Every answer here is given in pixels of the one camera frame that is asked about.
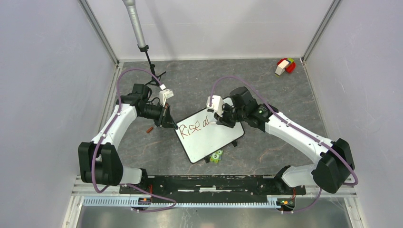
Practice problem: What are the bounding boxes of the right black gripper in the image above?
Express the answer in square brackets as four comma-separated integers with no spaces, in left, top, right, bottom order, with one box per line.
[214,102,247,128]

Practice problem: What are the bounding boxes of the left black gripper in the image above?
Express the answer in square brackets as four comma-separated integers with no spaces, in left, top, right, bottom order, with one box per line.
[139,102,178,130]

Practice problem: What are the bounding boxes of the white whiteboard black frame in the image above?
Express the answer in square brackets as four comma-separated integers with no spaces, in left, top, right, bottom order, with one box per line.
[175,108,245,163]

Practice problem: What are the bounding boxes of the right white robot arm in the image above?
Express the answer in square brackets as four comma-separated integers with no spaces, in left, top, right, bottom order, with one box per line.
[206,86,355,194]

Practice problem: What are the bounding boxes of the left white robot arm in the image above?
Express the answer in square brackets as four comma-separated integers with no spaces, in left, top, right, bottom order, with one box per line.
[78,84,178,194]

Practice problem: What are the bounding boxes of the green owl number block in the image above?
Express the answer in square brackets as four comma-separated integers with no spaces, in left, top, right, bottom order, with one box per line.
[209,150,224,163]

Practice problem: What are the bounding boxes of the red and white toy blocks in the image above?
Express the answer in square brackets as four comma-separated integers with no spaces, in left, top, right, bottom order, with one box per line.
[275,58,296,76]

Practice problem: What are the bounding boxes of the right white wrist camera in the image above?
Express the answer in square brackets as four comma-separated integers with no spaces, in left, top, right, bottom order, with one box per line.
[206,95,224,117]

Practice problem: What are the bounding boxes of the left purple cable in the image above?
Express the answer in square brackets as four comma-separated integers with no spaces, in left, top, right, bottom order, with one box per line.
[91,67,178,213]

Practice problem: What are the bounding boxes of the purple cable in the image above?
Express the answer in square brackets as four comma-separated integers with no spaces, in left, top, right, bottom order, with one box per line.
[91,67,178,213]
[209,75,359,215]

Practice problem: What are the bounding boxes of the slotted cable duct rail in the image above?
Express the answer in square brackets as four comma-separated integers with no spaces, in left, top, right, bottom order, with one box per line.
[82,195,293,209]

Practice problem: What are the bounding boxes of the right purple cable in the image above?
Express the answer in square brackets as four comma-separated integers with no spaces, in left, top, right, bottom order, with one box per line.
[209,75,359,215]

